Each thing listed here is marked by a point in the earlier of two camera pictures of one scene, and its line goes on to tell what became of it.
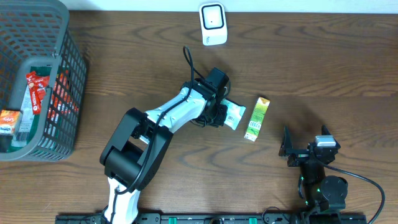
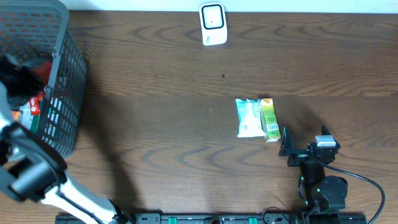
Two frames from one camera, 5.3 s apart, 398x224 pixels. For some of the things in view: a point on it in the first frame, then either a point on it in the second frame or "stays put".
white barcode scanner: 213,23 stays put
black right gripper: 286,150 stays put
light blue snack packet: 234,112 -> 249,118
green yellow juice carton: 257,119 -> 270,124
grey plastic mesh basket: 33,31 stays put
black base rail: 224,218 stays put
